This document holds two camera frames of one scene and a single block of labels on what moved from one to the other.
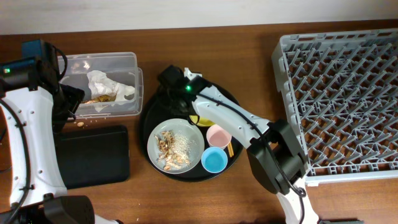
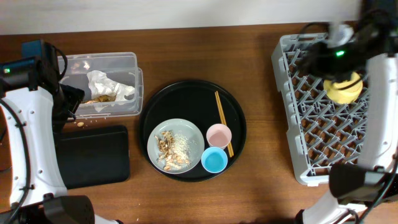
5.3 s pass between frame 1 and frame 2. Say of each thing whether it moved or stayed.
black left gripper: stayed
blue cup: stayed
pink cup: stayed
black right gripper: moved
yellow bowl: moved
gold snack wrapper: stayed
